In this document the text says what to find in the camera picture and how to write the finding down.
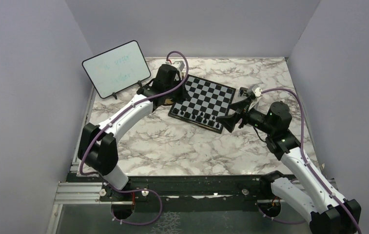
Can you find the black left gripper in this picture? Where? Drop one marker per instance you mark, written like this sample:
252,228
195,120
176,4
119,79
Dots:
184,95

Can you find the small whiteboard with stand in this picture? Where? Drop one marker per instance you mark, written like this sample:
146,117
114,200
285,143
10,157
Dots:
117,69

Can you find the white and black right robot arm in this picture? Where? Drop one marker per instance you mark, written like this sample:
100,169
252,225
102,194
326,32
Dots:
325,209

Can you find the black and silver chessboard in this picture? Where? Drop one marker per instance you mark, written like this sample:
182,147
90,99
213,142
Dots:
209,97

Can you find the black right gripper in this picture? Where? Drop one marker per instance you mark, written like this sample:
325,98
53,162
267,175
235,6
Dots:
242,111

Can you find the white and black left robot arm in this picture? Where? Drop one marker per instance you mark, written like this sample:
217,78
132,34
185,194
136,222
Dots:
98,143

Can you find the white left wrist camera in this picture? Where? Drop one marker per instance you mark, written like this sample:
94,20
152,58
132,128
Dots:
179,65

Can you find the black mounting rail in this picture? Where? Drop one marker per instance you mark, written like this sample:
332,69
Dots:
172,193

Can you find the pink tin box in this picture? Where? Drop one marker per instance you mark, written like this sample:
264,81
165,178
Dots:
245,99

